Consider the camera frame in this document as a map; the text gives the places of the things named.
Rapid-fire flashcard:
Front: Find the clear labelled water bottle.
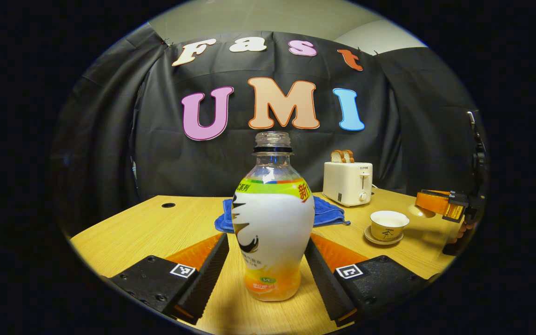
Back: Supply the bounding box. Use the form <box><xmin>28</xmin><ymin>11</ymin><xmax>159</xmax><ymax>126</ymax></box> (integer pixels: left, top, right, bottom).
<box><xmin>232</xmin><ymin>132</ymin><xmax>315</xmax><ymax>302</ymax></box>

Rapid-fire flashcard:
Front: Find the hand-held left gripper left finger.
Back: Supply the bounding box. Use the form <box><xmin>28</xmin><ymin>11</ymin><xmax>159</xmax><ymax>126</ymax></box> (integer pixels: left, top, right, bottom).
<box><xmin>110</xmin><ymin>233</ymin><xmax>230</xmax><ymax>325</ymax></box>

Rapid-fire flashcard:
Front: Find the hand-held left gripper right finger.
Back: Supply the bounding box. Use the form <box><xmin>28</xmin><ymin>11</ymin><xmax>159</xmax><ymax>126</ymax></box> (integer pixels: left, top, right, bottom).
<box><xmin>304</xmin><ymin>233</ymin><xmax>429</xmax><ymax>327</ymax></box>

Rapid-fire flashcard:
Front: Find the white toaster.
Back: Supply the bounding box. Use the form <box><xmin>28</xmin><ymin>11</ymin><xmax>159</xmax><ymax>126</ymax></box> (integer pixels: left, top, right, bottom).
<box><xmin>322</xmin><ymin>161</ymin><xmax>374</xmax><ymax>208</ymax></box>

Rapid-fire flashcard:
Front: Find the cream ceramic teacup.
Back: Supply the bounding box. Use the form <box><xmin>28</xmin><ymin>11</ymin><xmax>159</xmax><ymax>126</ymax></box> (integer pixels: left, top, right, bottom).
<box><xmin>370</xmin><ymin>210</ymin><xmax>410</xmax><ymax>241</ymax></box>

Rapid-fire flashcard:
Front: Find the blue towel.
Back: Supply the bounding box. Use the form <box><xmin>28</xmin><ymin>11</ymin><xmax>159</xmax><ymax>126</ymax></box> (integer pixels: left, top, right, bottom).
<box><xmin>214</xmin><ymin>196</ymin><xmax>351</xmax><ymax>233</ymax></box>

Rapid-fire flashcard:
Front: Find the cream teacup lid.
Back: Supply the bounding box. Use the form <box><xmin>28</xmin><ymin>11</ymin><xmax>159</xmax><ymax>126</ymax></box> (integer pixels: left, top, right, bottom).
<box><xmin>408</xmin><ymin>203</ymin><xmax>436</xmax><ymax>219</ymax></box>

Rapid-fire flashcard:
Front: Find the cream ceramic saucer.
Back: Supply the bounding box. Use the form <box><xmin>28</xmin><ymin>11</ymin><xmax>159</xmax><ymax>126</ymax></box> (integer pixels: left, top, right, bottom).
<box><xmin>364</xmin><ymin>225</ymin><xmax>404</xmax><ymax>246</ymax></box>

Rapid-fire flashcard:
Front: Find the black backdrop cloth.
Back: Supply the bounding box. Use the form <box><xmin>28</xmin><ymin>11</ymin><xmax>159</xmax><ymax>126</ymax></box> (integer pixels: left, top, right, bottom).
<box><xmin>52</xmin><ymin>30</ymin><xmax>485</xmax><ymax>233</ymax></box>

